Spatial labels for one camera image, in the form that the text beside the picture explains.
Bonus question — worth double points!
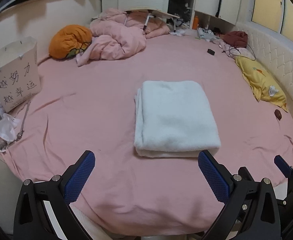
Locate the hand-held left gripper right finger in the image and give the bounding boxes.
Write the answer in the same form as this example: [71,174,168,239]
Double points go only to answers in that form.
[198,150,282,240]

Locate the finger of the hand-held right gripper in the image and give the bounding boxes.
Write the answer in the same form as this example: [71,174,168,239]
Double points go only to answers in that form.
[274,155,293,180]
[238,166,255,183]

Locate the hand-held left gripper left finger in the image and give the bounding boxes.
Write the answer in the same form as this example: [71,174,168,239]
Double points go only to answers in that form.
[13,150,96,240]

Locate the white fluffy cardigan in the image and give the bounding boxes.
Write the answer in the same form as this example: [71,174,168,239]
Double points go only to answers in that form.
[133,80,221,158]

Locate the pink bed sheet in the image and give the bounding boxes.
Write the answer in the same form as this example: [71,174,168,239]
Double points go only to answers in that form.
[0,30,293,237]

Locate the yellow printed pillow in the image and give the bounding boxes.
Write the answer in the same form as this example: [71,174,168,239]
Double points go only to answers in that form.
[234,55,289,112]

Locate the handwritten paper bag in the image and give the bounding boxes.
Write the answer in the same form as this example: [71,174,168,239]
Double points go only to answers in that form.
[0,36,42,113]

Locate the pink patterned pillow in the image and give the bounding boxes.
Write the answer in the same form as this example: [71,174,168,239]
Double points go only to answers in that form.
[220,42,254,60]

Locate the dark red cloth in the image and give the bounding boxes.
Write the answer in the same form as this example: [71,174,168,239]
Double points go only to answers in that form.
[223,31,248,46]

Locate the orange pumpkin pillow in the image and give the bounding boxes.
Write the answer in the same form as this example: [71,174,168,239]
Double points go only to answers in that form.
[49,24,93,60]

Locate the pink duvet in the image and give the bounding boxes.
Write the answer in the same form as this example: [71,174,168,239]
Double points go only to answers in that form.
[76,8,170,67]

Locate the white crumpled cloth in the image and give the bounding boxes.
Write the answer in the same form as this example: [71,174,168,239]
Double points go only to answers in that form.
[170,20,194,37]

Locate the folding bed table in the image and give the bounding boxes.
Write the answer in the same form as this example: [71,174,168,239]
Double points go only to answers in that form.
[124,7,180,34]

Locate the metal chain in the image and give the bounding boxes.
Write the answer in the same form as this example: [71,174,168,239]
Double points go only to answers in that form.
[16,100,32,140]

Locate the black cable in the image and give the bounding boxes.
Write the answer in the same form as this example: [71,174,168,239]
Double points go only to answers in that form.
[223,44,257,61]

